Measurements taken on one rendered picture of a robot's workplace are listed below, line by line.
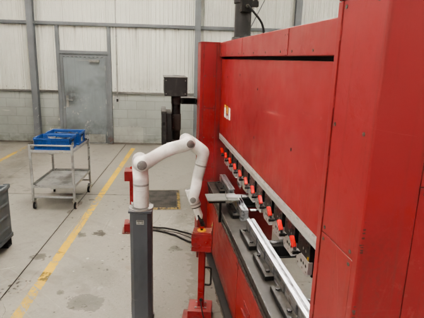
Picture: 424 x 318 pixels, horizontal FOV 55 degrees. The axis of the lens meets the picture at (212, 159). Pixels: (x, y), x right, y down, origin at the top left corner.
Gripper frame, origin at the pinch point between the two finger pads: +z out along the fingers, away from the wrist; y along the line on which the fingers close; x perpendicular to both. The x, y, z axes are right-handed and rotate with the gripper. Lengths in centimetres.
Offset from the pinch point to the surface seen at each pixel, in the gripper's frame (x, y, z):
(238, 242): 28.4, 40.3, 6.3
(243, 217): 33.7, 0.6, 4.5
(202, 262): -9.3, 7.4, 28.9
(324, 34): 100, 137, -113
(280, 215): 62, 96, -28
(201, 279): -14.7, 7.4, 43.3
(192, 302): -31, 1, 65
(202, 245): -2.4, 14.6, 11.8
